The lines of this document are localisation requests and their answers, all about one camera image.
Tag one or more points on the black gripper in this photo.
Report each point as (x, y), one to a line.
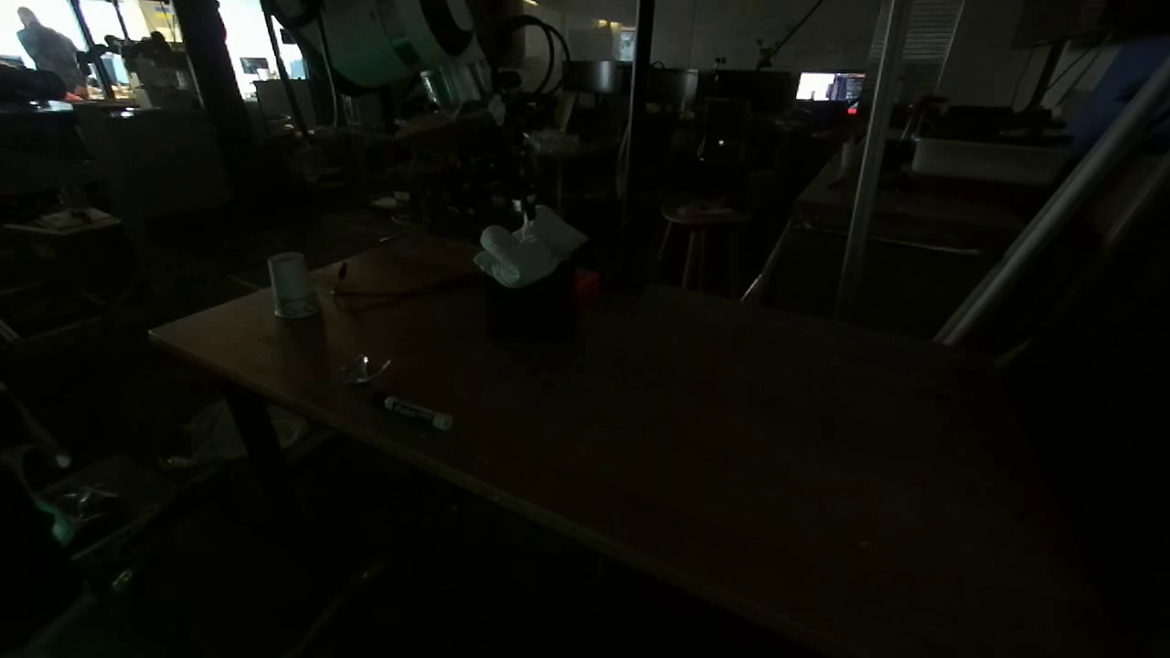
(499, 157)

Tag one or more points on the white towel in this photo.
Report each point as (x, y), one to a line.
(531, 255)

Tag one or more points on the black basket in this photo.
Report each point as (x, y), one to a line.
(531, 311)

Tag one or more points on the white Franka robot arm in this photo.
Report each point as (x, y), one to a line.
(378, 41)

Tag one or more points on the black upright pole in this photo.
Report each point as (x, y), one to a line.
(639, 121)

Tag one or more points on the round wooden stool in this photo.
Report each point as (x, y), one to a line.
(700, 216)

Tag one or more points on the white marker pen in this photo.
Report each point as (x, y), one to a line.
(417, 413)

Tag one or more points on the white cup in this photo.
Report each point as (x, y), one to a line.
(294, 285)

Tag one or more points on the lit computer monitor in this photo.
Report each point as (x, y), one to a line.
(833, 85)

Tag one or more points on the white upright pole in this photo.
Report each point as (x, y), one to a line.
(867, 157)

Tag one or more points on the dark table leg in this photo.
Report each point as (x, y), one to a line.
(259, 440)

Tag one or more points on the pale sheet on floor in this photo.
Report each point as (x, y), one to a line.
(220, 436)

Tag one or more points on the person in background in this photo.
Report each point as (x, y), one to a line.
(54, 52)

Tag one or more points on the slanted metal pole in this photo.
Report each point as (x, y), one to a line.
(1048, 205)

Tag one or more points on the green glowing floor item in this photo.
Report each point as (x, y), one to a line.
(76, 521)

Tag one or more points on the blue background object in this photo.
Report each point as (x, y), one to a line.
(1120, 85)

